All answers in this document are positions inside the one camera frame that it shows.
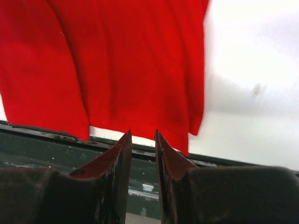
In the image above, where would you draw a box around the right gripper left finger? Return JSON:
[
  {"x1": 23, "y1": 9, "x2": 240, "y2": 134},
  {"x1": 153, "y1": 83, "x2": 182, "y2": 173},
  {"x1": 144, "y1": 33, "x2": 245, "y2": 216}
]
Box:
[{"x1": 0, "y1": 132, "x2": 132, "y2": 224}]

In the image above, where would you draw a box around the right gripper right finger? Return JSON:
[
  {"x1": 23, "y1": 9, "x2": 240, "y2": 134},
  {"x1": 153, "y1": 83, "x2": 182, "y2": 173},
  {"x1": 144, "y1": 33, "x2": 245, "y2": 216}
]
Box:
[{"x1": 155, "y1": 132, "x2": 299, "y2": 224}]

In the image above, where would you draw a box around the red t shirt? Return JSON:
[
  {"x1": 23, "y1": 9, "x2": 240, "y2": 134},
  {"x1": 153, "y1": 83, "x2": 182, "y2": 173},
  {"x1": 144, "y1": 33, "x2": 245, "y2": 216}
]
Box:
[{"x1": 0, "y1": 0, "x2": 209, "y2": 155}]

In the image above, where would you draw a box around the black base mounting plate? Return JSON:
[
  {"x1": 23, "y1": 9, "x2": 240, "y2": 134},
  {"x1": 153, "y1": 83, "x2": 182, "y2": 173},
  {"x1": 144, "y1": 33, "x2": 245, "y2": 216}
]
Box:
[{"x1": 0, "y1": 120, "x2": 257, "y2": 217}]

